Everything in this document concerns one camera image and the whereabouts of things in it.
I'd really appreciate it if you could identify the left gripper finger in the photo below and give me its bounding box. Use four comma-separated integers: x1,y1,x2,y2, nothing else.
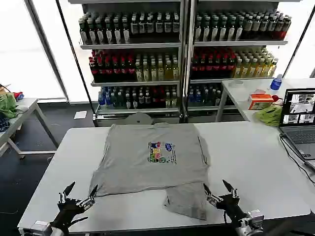
77,184,99,211
58,181,76,205

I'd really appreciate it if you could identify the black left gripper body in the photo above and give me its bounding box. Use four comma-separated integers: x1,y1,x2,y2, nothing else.
49,198,87,232

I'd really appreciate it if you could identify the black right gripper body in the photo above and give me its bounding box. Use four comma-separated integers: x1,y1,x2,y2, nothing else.
216,195,248,226

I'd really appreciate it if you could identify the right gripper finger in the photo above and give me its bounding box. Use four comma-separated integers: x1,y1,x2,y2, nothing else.
222,179,239,200
202,182,221,209

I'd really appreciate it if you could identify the grey printed T-shirt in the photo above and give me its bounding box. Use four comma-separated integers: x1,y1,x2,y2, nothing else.
89,122,212,220

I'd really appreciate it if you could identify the light green crumpled cloth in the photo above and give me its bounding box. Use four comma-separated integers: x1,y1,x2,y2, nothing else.
255,105,283,127

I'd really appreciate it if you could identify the grey open laptop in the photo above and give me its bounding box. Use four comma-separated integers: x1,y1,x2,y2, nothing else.
279,88,315,161

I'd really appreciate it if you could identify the blue patterned cloth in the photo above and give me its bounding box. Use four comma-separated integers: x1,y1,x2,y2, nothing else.
0,117,11,133

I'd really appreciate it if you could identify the white side table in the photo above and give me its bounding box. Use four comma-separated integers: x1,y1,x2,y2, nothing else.
215,78,315,123

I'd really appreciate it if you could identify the orange cardboard box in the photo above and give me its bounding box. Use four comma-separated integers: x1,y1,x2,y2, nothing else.
247,92,275,111

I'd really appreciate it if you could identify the grey side table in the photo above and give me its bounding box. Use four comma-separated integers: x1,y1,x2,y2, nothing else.
0,97,60,159

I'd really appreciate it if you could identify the round grey disc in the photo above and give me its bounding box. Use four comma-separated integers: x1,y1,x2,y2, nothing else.
125,112,153,125

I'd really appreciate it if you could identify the dark green crumpled cloth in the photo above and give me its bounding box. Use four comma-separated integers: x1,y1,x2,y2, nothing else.
0,93,19,119

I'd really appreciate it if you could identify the white tape roll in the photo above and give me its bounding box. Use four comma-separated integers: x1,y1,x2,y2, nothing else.
228,79,245,89

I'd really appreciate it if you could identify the blue water bottle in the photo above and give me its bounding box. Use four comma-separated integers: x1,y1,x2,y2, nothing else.
270,73,283,91

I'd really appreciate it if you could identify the black slanted pole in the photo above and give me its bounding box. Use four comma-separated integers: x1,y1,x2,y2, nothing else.
55,0,99,127
282,2,315,77

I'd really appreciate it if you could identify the metal shelf with bottles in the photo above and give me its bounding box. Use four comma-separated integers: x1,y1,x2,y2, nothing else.
67,0,188,127
184,0,289,117

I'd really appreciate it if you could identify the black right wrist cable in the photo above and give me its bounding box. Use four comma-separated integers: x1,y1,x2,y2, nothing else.
222,210,232,226

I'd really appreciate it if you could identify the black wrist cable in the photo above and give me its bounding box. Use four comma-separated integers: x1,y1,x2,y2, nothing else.
65,215,89,229
222,210,232,226

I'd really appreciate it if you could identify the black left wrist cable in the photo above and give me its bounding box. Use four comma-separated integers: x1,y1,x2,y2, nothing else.
65,215,89,229

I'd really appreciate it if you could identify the black laptop cable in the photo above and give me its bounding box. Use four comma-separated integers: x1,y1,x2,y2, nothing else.
280,134,315,185

